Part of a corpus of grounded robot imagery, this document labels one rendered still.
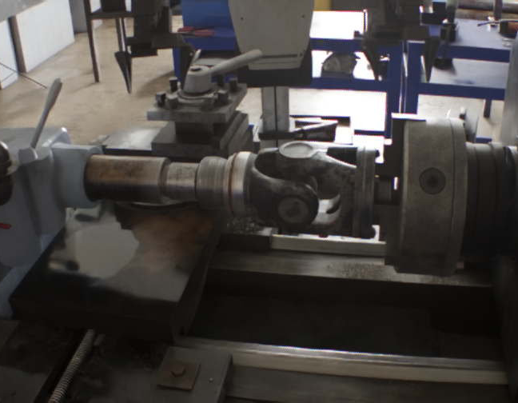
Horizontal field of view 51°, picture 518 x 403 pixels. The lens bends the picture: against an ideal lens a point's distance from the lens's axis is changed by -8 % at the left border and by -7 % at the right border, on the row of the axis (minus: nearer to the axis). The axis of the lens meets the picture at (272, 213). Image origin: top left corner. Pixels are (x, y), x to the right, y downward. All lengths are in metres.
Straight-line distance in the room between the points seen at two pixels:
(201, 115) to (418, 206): 0.50
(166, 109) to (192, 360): 0.50
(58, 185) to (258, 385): 0.47
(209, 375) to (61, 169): 0.42
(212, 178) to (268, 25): 0.71
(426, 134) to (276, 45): 0.79
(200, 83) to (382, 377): 0.66
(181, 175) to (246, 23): 0.69
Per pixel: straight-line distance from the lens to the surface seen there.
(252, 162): 0.92
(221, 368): 0.94
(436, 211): 0.82
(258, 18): 1.55
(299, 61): 1.59
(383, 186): 0.91
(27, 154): 0.99
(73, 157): 1.02
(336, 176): 0.88
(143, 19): 1.00
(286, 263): 1.20
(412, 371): 0.98
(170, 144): 1.19
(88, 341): 1.03
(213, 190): 0.93
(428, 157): 0.83
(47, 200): 1.02
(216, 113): 1.13
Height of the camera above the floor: 1.56
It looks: 33 degrees down
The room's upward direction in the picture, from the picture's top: 2 degrees counter-clockwise
